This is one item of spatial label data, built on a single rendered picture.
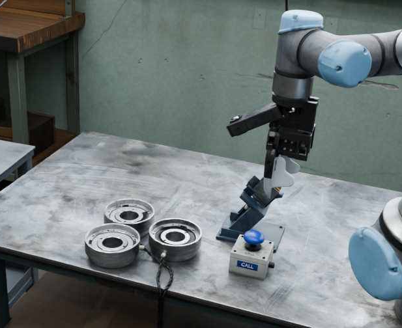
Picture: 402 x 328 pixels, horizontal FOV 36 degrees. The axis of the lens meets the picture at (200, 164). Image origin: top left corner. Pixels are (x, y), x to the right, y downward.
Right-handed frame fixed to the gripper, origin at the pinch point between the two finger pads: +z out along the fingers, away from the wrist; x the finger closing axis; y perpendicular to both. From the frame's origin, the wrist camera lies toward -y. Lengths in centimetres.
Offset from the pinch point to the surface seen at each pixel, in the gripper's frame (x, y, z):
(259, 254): -14.0, 2.1, 7.3
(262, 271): -15.4, 3.2, 9.9
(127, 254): -21.8, -21.3, 8.8
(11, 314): -16, -52, 37
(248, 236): -13.1, -0.5, 4.5
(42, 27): 115, -120, 6
